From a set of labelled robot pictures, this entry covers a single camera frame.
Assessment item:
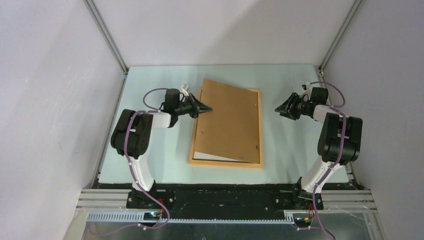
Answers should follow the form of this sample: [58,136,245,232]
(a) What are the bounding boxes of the left aluminium corner post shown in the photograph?
[83,0,129,75]

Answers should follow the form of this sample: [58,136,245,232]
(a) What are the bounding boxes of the brown backing board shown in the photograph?
[194,78,260,164]

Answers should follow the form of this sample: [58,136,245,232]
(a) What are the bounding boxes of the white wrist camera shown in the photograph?
[180,83,190,96]
[300,82,312,98]

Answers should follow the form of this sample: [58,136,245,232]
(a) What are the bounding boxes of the orange wooden picture frame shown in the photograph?
[188,88,264,169]

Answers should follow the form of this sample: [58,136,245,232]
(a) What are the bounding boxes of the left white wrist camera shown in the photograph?
[180,83,190,96]

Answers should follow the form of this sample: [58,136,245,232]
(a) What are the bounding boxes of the aluminium frame front rail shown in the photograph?
[64,189,387,240]

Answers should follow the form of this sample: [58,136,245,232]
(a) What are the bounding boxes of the right aluminium corner post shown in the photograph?
[318,0,364,72]

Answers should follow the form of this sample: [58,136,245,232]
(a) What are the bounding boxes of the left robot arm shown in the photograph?
[110,84,213,208]

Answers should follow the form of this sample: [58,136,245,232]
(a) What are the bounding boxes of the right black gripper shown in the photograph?
[275,92,312,121]

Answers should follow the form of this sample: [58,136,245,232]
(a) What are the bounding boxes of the aluminium corner post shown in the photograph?
[83,0,129,75]
[318,0,364,72]

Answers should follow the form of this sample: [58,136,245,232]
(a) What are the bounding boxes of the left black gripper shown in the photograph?
[175,93,213,119]

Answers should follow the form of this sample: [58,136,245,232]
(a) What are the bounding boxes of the landscape photo print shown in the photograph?
[193,151,246,163]

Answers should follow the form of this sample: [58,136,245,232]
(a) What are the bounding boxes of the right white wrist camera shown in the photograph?
[300,82,312,98]

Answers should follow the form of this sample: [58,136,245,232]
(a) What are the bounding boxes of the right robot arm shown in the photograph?
[274,85,363,209]

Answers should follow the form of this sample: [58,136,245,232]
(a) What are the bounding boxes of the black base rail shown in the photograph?
[77,183,372,224]

